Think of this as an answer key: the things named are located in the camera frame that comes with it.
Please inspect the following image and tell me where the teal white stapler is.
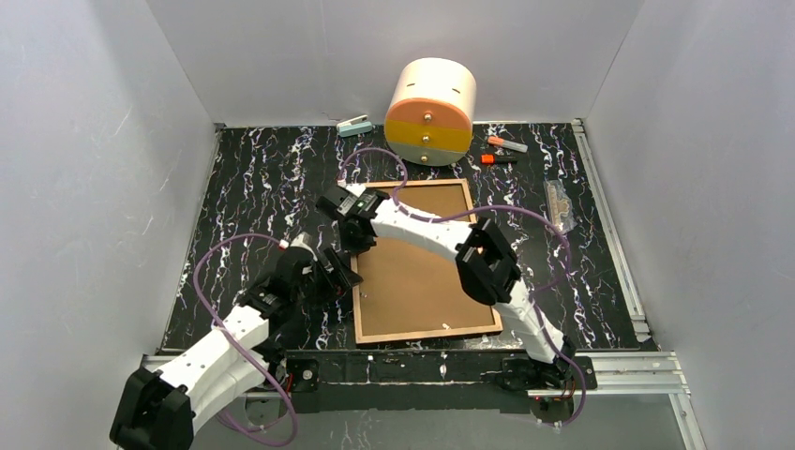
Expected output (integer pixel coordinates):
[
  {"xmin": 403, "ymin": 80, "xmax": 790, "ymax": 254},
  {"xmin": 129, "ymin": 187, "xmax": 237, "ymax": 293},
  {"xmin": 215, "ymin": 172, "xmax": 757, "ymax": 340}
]
[{"xmin": 336, "ymin": 114, "xmax": 373, "ymax": 138}]

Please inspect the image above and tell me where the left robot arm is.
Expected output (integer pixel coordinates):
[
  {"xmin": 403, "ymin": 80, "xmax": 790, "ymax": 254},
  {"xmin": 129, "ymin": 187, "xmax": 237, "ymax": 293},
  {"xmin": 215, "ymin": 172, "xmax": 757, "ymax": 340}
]
[{"xmin": 110, "ymin": 244, "xmax": 362, "ymax": 449}]

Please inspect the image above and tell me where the brown cardboard backing board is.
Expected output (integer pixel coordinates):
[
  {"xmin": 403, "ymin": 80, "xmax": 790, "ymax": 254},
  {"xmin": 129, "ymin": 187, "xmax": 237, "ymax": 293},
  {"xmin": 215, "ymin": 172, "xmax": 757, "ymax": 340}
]
[{"xmin": 352, "ymin": 181, "xmax": 503, "ymax": 344}]

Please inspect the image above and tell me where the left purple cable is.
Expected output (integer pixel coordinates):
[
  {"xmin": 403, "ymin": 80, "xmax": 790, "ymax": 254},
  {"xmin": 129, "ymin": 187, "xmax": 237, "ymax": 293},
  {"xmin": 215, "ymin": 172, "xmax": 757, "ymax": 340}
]
[{"xmin": 192, "ymin": 232, "xmax": 299, "ymax": 448}]

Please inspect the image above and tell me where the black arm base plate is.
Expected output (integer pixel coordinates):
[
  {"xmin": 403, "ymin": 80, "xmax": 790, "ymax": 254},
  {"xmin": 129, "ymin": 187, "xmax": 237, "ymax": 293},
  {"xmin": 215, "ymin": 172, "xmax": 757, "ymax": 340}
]
[{"xmin": 284, "ymin": 350, "xmax": 598, "ymax": 422}]

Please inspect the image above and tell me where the clear bag of clips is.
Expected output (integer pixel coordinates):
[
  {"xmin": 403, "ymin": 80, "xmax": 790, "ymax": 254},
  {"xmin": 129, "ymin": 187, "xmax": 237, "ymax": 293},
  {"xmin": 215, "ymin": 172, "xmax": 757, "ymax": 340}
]
[{"xmin": 544, "ymin": 180, "xmax": 577, "ymax": 234}]

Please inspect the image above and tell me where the purple cable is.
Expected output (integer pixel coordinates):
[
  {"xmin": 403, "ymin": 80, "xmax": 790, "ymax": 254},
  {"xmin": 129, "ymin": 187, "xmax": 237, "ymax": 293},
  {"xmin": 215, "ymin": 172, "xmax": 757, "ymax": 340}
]
[
  {"xmin": 192, "ymin": 232, "xmax": 299, "ymax": 448},
  {"xmin": 337, "ymin": 147, "xmax": 588, "ymax": 428}
]

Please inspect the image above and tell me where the orange capped grey marker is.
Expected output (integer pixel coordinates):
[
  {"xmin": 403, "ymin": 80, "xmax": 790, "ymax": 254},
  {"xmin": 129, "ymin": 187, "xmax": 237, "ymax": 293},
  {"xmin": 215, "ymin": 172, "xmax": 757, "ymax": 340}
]
[{"xmin": 487, "ymin": 136, "xmax": 528, "ymax": 153}]

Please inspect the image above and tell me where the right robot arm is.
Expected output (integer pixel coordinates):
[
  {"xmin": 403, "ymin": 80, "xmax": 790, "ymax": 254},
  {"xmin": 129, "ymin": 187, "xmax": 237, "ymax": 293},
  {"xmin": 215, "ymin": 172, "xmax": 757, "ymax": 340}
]
[{"xmin": 316, "ymin": 185, "xmax": 586, "ymax": 389}]

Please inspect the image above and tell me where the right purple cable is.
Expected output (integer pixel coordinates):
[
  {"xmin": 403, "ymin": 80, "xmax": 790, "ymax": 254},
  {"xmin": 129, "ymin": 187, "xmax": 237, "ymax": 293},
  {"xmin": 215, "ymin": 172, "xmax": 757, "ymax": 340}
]
[{"xmin": 337, "ymin": 147, "xmax": 588, "ymax": 428}]

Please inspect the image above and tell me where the wooden picture frame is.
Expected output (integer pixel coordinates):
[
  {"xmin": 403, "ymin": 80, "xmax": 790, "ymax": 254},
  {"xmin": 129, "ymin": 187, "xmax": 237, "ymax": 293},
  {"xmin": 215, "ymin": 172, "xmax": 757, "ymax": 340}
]
[{"xmin": 351, "ymin": 179, "xmax": 503, "ymax": 345}]

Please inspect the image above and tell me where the orange capped black marker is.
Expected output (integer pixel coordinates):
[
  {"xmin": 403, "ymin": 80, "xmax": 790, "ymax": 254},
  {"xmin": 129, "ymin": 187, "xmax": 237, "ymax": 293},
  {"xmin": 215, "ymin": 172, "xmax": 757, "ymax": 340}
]
[{"xmin": 480, "ymin": 154, "xmax": 518, "ymax": 165}]

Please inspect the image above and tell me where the round pastel drawer box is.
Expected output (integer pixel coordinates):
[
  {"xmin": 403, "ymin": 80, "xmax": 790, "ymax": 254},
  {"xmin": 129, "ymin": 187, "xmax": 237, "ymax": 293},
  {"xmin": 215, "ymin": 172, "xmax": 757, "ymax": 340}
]
[{"xmin": 383, "ymin": 57, "xmax": 477, "ymax": 167}]

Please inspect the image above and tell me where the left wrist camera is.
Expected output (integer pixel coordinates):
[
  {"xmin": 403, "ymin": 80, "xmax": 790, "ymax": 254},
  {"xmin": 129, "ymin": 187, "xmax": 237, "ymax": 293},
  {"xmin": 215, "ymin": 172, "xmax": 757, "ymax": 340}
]
[{"xmin": 278, "ymin": 232, "xmax": 318, "ymax": 261}]

